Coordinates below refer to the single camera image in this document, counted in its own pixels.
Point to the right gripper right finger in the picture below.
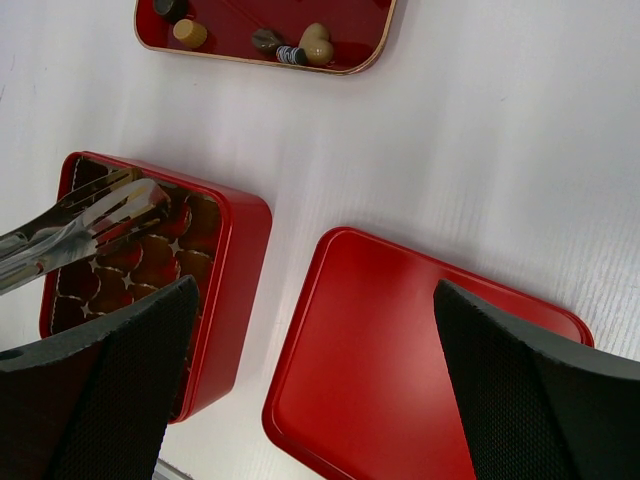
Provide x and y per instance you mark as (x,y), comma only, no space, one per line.
(534,404)

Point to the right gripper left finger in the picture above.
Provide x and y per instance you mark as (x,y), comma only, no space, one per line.
(94,401)

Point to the red square chocolate box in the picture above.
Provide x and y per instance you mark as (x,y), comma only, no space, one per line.
(216,234)

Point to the small tan round chocolate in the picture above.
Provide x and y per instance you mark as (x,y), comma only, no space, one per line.
(190,33)

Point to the striped dark chocolate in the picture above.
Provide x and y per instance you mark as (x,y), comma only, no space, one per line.
(291,55)

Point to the red chocolate tray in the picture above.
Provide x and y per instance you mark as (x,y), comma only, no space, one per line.
(250,31)

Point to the cream heart chocolate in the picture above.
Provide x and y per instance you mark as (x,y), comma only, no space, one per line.
(316,44)

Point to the red box lid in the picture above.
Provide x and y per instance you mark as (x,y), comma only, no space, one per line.
(361,388)

